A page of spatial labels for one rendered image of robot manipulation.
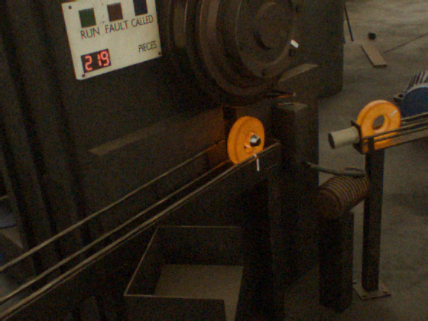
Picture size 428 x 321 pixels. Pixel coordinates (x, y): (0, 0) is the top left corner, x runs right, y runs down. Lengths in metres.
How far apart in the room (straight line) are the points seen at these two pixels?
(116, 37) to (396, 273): 1.52
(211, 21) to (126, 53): 0.23
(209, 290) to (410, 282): 1.20
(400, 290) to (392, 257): 0.22
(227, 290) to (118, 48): 0.66
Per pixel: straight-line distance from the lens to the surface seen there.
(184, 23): 1.35
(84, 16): 1.33
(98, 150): 1.40
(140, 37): 1.43
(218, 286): 1.28
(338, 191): 1.83
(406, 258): 2.44
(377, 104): 1.86
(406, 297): 2.23
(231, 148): 1.59
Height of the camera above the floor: 1.38
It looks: 24 degrees down
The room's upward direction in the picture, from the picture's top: 5 degrees counter-clockwise
